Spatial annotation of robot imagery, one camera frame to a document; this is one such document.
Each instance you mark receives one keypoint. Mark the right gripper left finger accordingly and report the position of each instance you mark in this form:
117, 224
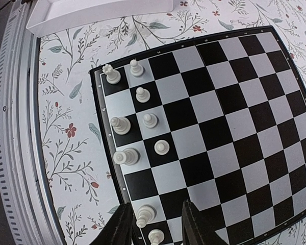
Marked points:
118, 230

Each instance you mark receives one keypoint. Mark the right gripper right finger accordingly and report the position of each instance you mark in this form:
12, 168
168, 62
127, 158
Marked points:
196, 229

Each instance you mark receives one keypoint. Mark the white chess bishop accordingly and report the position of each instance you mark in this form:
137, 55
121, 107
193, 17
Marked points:
145, 214

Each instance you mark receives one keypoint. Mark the white chess knight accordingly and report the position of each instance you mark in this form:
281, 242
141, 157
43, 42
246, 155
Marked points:
156, 237

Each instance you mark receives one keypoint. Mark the white chess king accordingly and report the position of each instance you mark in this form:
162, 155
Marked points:
127, 156

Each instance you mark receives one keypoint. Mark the white chess pawn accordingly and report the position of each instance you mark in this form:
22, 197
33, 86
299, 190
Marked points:
161, 147
136, 69
142, 95
150, 120

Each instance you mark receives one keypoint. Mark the white chess rook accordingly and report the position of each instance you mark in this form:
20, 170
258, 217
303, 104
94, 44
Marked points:
113, 76

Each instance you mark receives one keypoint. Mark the black silver chess board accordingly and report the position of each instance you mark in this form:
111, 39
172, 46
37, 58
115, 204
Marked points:
232, 107

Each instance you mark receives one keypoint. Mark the floral patterned table mat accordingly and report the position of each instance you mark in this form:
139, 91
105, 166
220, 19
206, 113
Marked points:
76, 167

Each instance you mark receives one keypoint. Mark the white plastic compartment tray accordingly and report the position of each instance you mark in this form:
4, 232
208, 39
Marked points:
49, 17

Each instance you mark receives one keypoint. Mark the front aluminium rail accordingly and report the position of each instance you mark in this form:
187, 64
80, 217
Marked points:
25, 192

